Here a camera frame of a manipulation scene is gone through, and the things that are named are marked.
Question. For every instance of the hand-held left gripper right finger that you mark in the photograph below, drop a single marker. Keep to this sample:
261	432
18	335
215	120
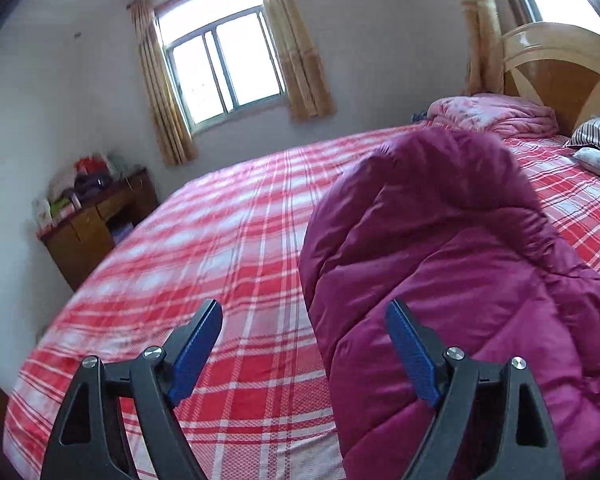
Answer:
412	350

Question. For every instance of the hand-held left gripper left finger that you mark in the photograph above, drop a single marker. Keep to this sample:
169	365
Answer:
195	355

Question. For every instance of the magenta puffer jacket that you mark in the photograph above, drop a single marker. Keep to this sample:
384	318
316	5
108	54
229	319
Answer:
440	240

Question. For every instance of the purple folded clothes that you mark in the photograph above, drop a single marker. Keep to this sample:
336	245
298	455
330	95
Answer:
90	184

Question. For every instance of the red plaid bed sheet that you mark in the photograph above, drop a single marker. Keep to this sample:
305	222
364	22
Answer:
205	235

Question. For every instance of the blue box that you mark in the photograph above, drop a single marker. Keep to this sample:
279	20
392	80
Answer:
121	234

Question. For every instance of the wooden desk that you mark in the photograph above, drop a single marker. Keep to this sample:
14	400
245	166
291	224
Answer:
80	245

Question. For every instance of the white paper bag red print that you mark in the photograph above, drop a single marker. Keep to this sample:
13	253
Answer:
42	214

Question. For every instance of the red gift bag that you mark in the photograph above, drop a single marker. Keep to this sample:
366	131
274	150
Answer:
92	164

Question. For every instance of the blue cloth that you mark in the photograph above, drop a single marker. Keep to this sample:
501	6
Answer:
420	116

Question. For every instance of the pink floral quilt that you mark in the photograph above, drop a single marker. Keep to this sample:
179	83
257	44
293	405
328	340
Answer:
485	110

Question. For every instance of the short yellow curtain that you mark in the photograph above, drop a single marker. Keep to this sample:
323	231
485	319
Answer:
295	50
162	90

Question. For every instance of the sliding glass window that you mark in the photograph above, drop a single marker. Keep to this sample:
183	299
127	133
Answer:
220	65

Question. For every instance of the wooden bed headboard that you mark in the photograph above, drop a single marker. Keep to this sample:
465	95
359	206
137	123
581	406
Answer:
565	75

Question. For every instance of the long yellow curtain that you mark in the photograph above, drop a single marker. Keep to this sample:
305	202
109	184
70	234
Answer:
482	30

